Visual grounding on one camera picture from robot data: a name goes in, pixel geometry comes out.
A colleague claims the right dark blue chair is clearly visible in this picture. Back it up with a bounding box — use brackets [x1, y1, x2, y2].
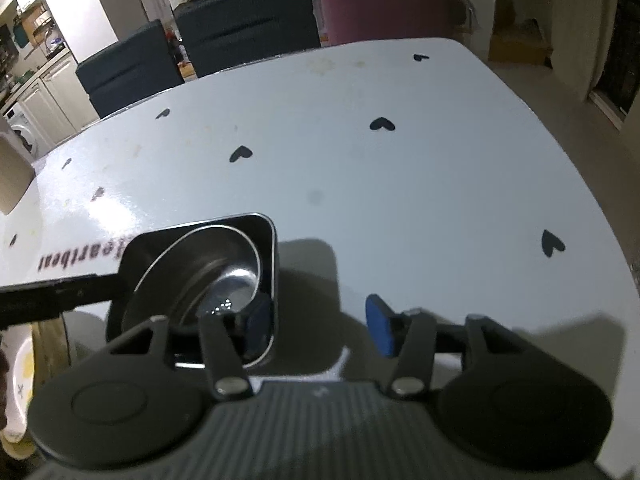
[175, 0, 321, 77]

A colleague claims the person's left hand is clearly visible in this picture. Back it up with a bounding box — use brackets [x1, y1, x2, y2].
[0, 351, 10, 429]

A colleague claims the small round steel bowl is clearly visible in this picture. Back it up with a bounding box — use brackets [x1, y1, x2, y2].
[116, 224, 262, 332]

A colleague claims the cream bowl with handles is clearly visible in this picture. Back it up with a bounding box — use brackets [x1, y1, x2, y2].
[1, 316, 70, 460]

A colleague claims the small steel square container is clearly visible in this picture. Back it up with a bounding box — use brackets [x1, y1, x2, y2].
[105, 214, 279, 367]

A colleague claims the beige thermos jug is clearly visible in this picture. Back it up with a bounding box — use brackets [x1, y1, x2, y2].
[0, 132, 36, 214]

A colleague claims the maroon chair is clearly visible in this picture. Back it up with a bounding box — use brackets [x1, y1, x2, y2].
[321, 0, 466, 46]

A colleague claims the dark blue chair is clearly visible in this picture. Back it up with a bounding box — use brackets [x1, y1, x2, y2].
[175, 0, 321, 77]
[76, 20, 183, 118]

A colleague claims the white square ginkgo plate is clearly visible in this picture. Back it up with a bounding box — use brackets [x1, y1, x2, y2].
[63, 311, 105, 364]

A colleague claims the white kitchen cabinet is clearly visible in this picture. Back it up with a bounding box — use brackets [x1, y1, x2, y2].
[1, 49, 99, 160]

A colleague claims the left dark blue chair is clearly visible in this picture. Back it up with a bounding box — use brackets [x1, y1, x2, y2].
[76, 20, 183, 118]

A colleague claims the yellow-rimmed lemon bowl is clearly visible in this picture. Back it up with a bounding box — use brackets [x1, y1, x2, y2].
[1, 324, 35, 443]

